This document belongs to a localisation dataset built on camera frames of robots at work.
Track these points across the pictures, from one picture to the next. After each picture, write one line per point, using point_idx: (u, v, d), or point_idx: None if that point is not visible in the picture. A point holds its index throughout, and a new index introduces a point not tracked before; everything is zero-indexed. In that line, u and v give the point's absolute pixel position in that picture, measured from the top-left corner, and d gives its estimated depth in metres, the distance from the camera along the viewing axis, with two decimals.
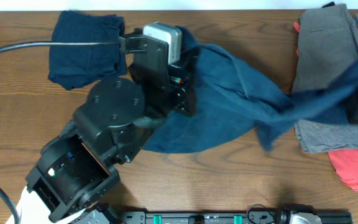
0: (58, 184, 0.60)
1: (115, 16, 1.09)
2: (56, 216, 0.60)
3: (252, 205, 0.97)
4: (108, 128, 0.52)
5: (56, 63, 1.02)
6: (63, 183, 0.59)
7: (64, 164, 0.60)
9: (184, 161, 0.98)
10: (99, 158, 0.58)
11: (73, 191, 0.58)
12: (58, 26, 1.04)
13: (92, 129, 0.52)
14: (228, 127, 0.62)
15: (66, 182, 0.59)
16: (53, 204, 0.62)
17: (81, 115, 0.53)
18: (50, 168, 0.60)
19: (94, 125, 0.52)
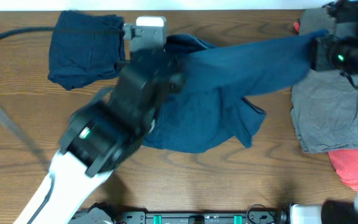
0: (94, 142, 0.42)
1: (115, 16, 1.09)
2: (94, 172, 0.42)
3: (252, 205, 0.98)
4: (151, 81, 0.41)
5: (56, 64, 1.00)
6: (97, 142, 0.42)
7: (95, 126, 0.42)
9: (184, 161, 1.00)
10: (128, 116, 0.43)
11: (107, 149, 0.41)
12: (58, 25, 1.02)
13: (141, 74, 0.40)
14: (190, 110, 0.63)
15: (101, 138, 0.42)
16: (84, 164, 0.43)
17: (123, 72, 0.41)
18: (84, 127, 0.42)
19: (137, 76, 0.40)
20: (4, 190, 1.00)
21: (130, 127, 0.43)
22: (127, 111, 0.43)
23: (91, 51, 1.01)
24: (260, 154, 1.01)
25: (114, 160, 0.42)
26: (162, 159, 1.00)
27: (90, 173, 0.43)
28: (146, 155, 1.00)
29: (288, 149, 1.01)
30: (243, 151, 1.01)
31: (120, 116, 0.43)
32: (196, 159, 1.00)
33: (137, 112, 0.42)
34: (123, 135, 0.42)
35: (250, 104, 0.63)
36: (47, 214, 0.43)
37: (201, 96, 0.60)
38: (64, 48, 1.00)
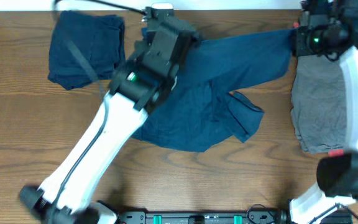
0: (137, 85, 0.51)
1: (115, 16, 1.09)
2: (141, 106, 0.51)
3: (253, 205, 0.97)
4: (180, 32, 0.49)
5: (56, 63, 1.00)
6: (140, 84, 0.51)
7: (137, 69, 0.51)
9: (184, 161, 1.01)
10: (156, 68, 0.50)
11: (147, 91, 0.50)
12: None
13: (171, 30, 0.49)
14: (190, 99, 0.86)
15: (143, 83, 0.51)
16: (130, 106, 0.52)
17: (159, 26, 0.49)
18: (130, 73, 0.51)
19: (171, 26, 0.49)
20: (2, 190, 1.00)
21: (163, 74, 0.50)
22: (162, 60, 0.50)
23: (91, 50, 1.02)
24: (260, 154, 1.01)
25: (152, 102, 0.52)
26: (162, 158, 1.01)
27: (137, 107, 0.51)
28: (146, 155, 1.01)
29: (288, 149, 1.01)
30: (242, 152, 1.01)
31: (155, 66, 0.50)
32: (196, 158, 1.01)
33: (169, 62, 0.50)
34: (161, 78, 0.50)
35: (245, 106, 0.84)
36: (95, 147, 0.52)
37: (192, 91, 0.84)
38: None
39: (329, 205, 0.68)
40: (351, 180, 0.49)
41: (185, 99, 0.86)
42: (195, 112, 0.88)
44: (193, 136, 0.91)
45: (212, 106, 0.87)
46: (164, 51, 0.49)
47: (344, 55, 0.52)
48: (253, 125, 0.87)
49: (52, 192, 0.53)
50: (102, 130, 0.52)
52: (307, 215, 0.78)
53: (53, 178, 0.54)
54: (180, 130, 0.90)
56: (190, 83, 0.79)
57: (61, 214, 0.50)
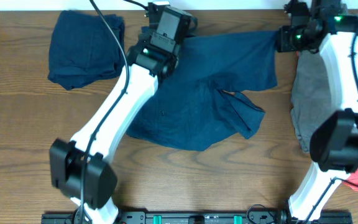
0: (148, 59, 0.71)
1: (115, 16, 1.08)
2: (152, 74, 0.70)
3: (253, 205, 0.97)
4: (178, 20, 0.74)
5: (56, 63, 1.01)
6: (148, 59, 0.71)
7: (147, 48, 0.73)
9: (184, 161, 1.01)
10: (164, 48, 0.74)
11: (155, 65, 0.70)
12: (58, 26, 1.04)
13: (173, 15, 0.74)
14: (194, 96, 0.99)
15: (151, 60, 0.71)
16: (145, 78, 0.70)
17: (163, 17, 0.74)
18: (143, 50, 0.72)
19: (169, 19, 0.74)
20: (2, 190, 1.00)
21: (168, 51, 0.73)
22: (166, 38, 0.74)
23: (91, 51, 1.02)
24: (260, 154, 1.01)
25: (162, 74, 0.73)
26: (162, 158, 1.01)
27: (152, 74, 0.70)
28: (146, 155, 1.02)
29: (288, 149, 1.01)
30: (242, 152, 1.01)
31: (161, 46, 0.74)
32: (196, 158, 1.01)
33: (172, 41, 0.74)
34: (168, 53, 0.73)
35: (251, 106, 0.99)
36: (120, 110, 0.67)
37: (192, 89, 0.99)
38: (65, 48, 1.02)
39: (324, 182, 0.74)
40: (340, 138, 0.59)
41: (184, 100, 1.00)
42: (194, 112, 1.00)
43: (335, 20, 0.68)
44: (192, 134, 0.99)
45: (209, 105, 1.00)
46: (168, 33, 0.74)
47: (322, 42, 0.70)
48: (254, 124, 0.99)
49: (82, 143, 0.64)
50: (124, 92, 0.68)
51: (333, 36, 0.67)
52: (309, 200, 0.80)
53: (82, 132, 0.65)
54: (180, 129, 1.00)
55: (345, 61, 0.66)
56: (189, 79, 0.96)
57: (93, 158, 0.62)
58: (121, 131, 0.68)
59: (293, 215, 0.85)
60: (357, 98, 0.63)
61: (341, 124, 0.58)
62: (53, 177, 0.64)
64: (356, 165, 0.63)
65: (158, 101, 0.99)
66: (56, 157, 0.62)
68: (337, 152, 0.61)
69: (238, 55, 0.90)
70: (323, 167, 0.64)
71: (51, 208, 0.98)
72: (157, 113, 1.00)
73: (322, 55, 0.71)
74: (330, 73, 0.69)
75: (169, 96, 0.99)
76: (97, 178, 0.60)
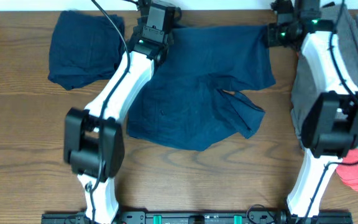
0: (142, 49, 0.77)
1: (115, 15, 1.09)
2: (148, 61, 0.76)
3: (253, 205, 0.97)
4: (163, 14, 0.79)
5: (56, 63, 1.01)
6: (143, 49, 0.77)
7: (142, 40, 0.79)
9: (184, 161, 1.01)
10: (154, 39, 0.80)
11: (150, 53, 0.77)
12: (58, 25, 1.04)
13: (160, 9, 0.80)
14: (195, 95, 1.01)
15: (145, 48, 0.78)
16: (140, 69, 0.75)
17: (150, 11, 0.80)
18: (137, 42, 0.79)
19: (156, 14, 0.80)
20: (2, 190, 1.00)
21: (159, 42, 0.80)
22: (156, 30, 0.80)
23: (91, 51, 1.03)
24: (260, 154, 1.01)
25: (157, 61, 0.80)
26: (162, 158, 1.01)
27: (149, 57, 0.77)
28: (146, 155, 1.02)
29: (287, 149, 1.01)
30: (242, 152, 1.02)
31: (153, 37, 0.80)
32: (196, 158, 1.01)
33: (161, 32, 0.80)
34: (159, 44, 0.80)
35: (250, 106, 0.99)
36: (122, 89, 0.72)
37: (192, 91, 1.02)
38: (64, 48, 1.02)
39: (319, 169, 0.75)
40: (327, 118, 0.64)
41: (184, 100, 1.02)
42: (194, 112, 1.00)
43: (312, 23, 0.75)
44: (192, 135, 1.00)
45: (209, 105, 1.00)
46: (158, 25, 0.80)
47: (304, 43, 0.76)
48: (255, 125, 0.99)
49: (95, 111, 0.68)
50: (127, 71, 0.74)
51: (312, 35, 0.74)
52: (306, 192, 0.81)
53: (94, 102, 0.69)
54: (180, 129, 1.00)
55: (324, 55, 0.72)
56: (188, 75, 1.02)
57: (107, 122, 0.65)
58: (127, 105, 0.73)
59: (293, 211, 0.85)
60: (339, 83, 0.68)
61: (328, 104, 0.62)
62: (66, 146, 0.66)
64: (345, 147, 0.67)
65: (158, 100, 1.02)
66: (70, 124, 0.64)
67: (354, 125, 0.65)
68: (327, 132, 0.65)
69: (229, 52, 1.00)
70: (316, 152, 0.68)
71: (51, 208, 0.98)
72: (157, 115, 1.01)
73: (305, 55, 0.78)
74: (315, 68, 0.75)
75: (169, 96, 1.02)
76: (113, 139, 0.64)
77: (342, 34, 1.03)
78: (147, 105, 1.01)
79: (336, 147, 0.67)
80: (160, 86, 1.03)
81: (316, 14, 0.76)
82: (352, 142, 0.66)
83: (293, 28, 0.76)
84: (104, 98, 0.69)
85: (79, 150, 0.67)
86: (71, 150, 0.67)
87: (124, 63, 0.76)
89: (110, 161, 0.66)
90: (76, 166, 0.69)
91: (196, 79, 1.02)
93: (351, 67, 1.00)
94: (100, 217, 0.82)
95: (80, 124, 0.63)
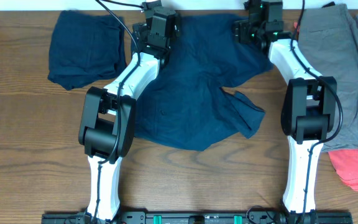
0: (150, 51, 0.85)
1: (115, 16, 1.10)
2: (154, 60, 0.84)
3: (253, 205, 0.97)
4: (165, 21, 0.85)
5: (56, 64, 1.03)
6: (150, 51, 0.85)
7: (148, 45, 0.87)
9: (184, 161, 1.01)
10: (159, 45, 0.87)
11: (157, 55, 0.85)
12: (58, 27, 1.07)
13: (163, 17, 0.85)
14: (194, 94, 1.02)
15: (153, 51, 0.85)
16: (146, 63, 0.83)
17: (155, 18, 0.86)
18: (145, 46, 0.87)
19: (160, 21, 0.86)
20: (2, 190, 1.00)
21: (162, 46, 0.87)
22: (160, 37, 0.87)
23: (91, 51, 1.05)
24: (260, 154, 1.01)
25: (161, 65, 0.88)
26: (162, 158, 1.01)
27: (157, 57, 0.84)
28: (146, 155, 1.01)
29: (287, 149, 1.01)
30: (242, 152, 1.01)
31: (157, 43, 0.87)
32: (196, 159, 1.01)
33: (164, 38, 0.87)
34: (163, 49, 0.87)
35: (251, 107, 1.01)
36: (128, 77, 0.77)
37: (192, 90, 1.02)
38: (65, 49, 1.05)
39: (304, 155, 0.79)
40: (300, 102, 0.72)
41: (184, 100, 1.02)
42: (194, 112, 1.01)
43: (275, 35, 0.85)
44: (192, 134, 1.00)
45: (209, 104, 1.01)
46: (160, 32, 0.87)
47: (271, 52, 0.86)
48: (254, 125, 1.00)
49: (112, 91, 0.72)
50: (138, 64, 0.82)
51: (275, 43, 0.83)
52: (299, 183, 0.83)
53: (112, 84, 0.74)
54: (179, 129, 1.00)
55: (288, 55, 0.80)
56: (182, 73, 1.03)
57: (123, 99, 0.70)
58: (138, 93, 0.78)
59: (291, 208, 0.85)
60: (304, 71, 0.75)
61: (297, 89, 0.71)
62: (84, 122, 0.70)
64: (323, 129, 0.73)
65: (158, 99, 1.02)
66: (91, 99, 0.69)
67: (324, 106, 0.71)
68: (302, 116, 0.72)
69: (218, 47, 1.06)
70: (297, 137, 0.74)
71: (51, 208, 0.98)
72: (157, 114, 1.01)
73: (273, 61, 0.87)
74: (284, 70, 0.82)
75: (169, 96, 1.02)
76: (130, 113, 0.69)
77: (342, 33, 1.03)
78: (147, 105, 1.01)
79: (314, 130, 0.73)
80: (159, 86, 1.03)
81: (279, 25, 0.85)
82: (327, 122, 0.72)
83: (260, 37, 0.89)
84: (119, 81, 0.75)
85: (96, 127, 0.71)
86: (89, 127, 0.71)
87: (134, 60, 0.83)
89: (124, 138, 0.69)
90: (90, 144, 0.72)
91: (196, 79, 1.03)
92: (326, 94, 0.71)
93: (352, 67, 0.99)
94: (100, 210, 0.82)
95: (100, 99, 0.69)
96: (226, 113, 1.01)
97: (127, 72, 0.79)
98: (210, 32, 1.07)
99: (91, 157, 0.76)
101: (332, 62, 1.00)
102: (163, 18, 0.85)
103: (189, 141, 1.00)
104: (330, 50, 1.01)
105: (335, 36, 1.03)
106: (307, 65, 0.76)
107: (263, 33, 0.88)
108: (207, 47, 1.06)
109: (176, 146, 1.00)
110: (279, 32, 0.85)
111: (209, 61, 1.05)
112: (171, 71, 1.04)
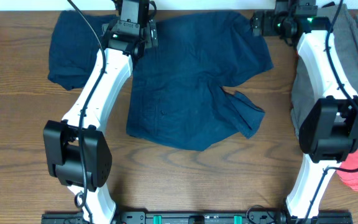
0: (117, 44, 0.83)
1: (115, 15, 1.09)
2: (122, 63, 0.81)
3: (252, 206, 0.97)
4: (136, 7, 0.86)
5: (56, 63, 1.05)
6: (117, 44, 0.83)
7: (115, 35, 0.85)
9: (184, 161, 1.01)
10: (131, 32, 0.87)
11: (123, 48, 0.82)
12: (59, 27, 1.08)
13: (133, 3, 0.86)
14: (194, 95, 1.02)
15: (120, 43, 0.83)
16: (109, 74, 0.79)
17: (123, 7, 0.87)
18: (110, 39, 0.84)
19: (130, 8, 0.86)
20: (2, 190, 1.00)
21: (134, 34, 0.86)
22: (131, 24, 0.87)
23: (91, 51, 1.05)
24: (260, 154, 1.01)
25: (133, 55, 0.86)
26: (162, 159, 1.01)
27: (125, 53, 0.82)
28: (146, 155, 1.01)
29: (287, 149, 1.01)
30: (243, 152, 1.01)
31: (128, 30, 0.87)
32: (196, 158, 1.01)
33: (136, 24, 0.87)
34: (135, 36, 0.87)
35: (250, 107, 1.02)
36: (97, 93, 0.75)
37: (191, 91, 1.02)
38: (65, 49, 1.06)
39: (318, 173, 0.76)
40: (325, 125, 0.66)
41: (184, 100, 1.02)
42: (194, 112, 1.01)
43: (309, 22, 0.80)
44: (192, 135, 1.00)
45: (209, 105, 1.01)
46: (132, 18, 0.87)
47: (300, 42, 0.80)
48: (254, 125, 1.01)
49: (73, 122, 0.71)
50: (104, 71, 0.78)
51: (307, 34, 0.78)
52: (306, 195, 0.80)
53: (72, 111, 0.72)
54: (179, 129, 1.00)
55: (320, 56, 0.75)
56: (181, 72, 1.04)
57: (87, 132, 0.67)
58: (107, 109, 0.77)
59: (293, 213, 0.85)
60: (337, 86, 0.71)
61: (325, 113, 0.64)
62: (50, 160, 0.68)
64: (345, 152, 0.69)
65: (158, 100, 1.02)
66: (50, 137, 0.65)
67: (352, 130, 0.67)
68: (325, 139, 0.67)
69: (217, 46, 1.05)
70: (314, 157, 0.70)
71: (51, 208, 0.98)
72: (157, 114, 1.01)
73: (299, 53, 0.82)
74: (311, 70, 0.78)
75: (169, 96, 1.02)
76: (96, 148, 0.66)
77: (342, 33, 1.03)
78: (147, 105, 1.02)
79: (334, 152, 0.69)
80: (159, 86, 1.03)
81: (312, 10, 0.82)
82: (350, 145, 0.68)
83: (287, 23, 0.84)
84: (81, 107, 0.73)
85: (64, 162, 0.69)
86: (56, 163, 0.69)
87: (99, 65, 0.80)
89: (95, 168, 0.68)
90: (63, 178, 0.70)
91: (196, 79, 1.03)
92: None
93: (352, 67, 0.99)
94: (97, 219, 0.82)
95: (59, 135, 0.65)
96: (226, 113, 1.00)
97: (92, 87, 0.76)
98: (209, 32, 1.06)
99: (70, 186, 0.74)
101: None
102: (133, 5, 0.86)
103: (189, 142, 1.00)
104: None
105: (335, 35, 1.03)
106: (342, 81, 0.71)
107: (292, 18, 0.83)
108: (207, 46, 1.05)
109: (176, 146, 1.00)
110: (313, 17, 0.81)
111: (209, 60, 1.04)
112: (169, 70, 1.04)
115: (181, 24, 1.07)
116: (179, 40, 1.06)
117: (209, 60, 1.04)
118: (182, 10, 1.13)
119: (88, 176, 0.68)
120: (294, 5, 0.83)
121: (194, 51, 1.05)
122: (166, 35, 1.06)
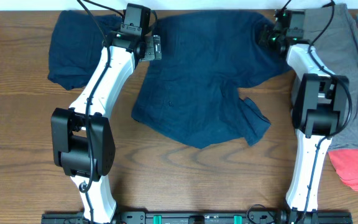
0: (120, 43, 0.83)
1: (115, 15, 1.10)
2: (124, 60, 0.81)
3: (252, 205, 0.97)
4: (139, 12, 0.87)
5: (56, 64, 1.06)
6: (120, 42, 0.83)
7: (119, 35, 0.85)
9: (184, 161, 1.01)
10: (132, 34, 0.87)
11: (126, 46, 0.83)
12: (58, 26, 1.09)
13: (137, 7, 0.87)
14: (204, 91, 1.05)
15: (122, 42, 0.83)
16: (116, 68, 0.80)
17: (128, 10, 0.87)
18: (114, 38, 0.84)
19: (132, 12, 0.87)
20: (2, 190, 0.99)
21: (137, 37, 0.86)
22: (133, 27, 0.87)
23: (91, 51, 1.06)
24: (260, 154, 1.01)
25: (137, 54, 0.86)
26: (162, 159, 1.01)
27: (128, 51, 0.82)
28: (146, 155, 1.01)
29: (287, 149, 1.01)
30: (243, 152, 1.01)
31: (130, 32, 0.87)
32: (196, 159, 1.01)
33: (138, 28, 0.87)
34: (137, 38, 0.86)
35: (258, 116, 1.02)
36: (102, 85, 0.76)
37: (202, 88, 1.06)
38: (64, 49, 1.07)
39: (311, 150, 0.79)
40: (312, 96, 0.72)
41: (194, 96, 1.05)
42: (201, 109, 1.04)
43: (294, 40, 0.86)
44: (194, 130, 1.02)
45: (216, 105, 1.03)
46: (133, 22, 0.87)
47: (288, 55, 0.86)
48: (258, 132, 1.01)
49: (80, 109, 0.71)
50: (109, 65, 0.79)
51: (293, 45, 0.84)
52: (303, 179, 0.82)
53: (79, 100, 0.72)
54: (183, 123, 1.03)
55: (305, 56, 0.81)
56: (197, 68, 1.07)
57: (94, 118, 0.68)
58: (112, 100, 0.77)
59: (293, 205, 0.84)
60: (318, 69, 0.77)
61: (310, 83, 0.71)
62: (56, 148, 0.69)
64: (332, 128, 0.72)
65: (168, 91, 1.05)
66: (57, 124, 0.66)
67: (336, 103, 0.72)
68: (312, 110, 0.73)
69: (236, 45, 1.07)
70: (306, 131, 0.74)
71: (51, 208, 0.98)
72: (164, 106, 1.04)
73: (289, 63, 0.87)
74: (299, 71, 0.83)
75: (179, 89, 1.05)
76: (102, 134, 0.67)
77: (342, 33, 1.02)
78: (157, 93, 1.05)
79: (322, 126, 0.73)
80: (172, 78, 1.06)
81: (299, 33, 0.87)
82: (337, 120, 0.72)
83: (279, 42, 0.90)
84: (87, 95, 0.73)
85: (69, 150, 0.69)
86: (61, 152, 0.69)
87: (104, 58, 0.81)
89: (100, 157, 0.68)
90: (68, 167, 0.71)
91: (210, 78, 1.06)
92: (339, 91, 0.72)
93: (352, 67, 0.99)
94: (99, 215, 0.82)
95: (66, 122, 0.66)
96: (232, 116, 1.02)
97: (97, 79, 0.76)
98: (230, 30, 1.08)
99: (74, 177, 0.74)
101: (332, 61, 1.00)
102: (136, 10, 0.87)
103: (194, 138, 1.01)
104: (330, 50, 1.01)
105: (335, 35, 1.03)
106: (321, 64, 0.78)
107: (283, 38, 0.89)
108: (225, 43, 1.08)
109: (177, 140, 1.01)
110: (298, 38, 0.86)
111: (227, 58, 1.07)
112: (185, 65, 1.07)
115: (206, 19, 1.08)
116: (199, 35, 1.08)
117: (227, 58, 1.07)
118: (182, 10, 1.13)
119: (94, 163, 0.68)
120: (285, 28, 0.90)
121: (212, 46, 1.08)
122: (189, 30, 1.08)
